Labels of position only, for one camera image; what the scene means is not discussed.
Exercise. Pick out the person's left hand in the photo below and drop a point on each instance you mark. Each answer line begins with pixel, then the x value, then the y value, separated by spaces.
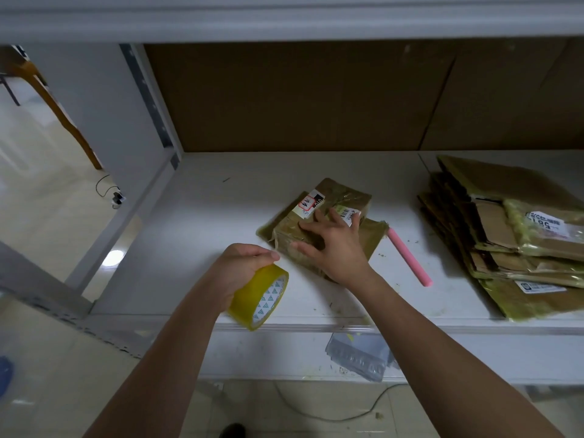
pixel 235 273

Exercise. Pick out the person's right hand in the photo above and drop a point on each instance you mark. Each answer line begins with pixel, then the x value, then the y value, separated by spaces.
pixel 339 251

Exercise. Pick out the yellow tape roll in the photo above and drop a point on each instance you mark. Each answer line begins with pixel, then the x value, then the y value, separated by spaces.
pixel 260 301

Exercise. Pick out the barcode label cardboard box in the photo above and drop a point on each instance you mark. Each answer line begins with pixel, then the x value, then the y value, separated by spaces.
pixel 301 219

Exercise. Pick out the white metal shelf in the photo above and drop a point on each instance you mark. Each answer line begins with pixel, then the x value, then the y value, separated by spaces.
pixel 237 205

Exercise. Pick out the pink utility knife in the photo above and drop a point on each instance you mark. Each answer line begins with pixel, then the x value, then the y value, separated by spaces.
pixel 411 258

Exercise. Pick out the stack of cardboard boxes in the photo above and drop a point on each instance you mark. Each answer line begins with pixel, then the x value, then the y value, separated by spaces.
pixel 511 241

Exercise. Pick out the person's right forearm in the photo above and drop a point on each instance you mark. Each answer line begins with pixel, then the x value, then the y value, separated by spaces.
pixel 456 360

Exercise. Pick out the person's left forearm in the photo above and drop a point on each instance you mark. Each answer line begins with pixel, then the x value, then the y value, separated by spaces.
pixel 155 378

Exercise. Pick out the person's left leg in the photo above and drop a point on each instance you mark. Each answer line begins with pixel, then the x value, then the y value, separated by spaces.
pixel 233 430

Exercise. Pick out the white power strip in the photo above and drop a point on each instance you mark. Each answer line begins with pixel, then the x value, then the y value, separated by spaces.
pixel 117 198

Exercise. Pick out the wooden chair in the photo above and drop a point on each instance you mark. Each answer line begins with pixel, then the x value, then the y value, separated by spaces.
pixel 55 114

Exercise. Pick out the blue round object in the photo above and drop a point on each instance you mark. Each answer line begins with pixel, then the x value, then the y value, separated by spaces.
pixel 5 376

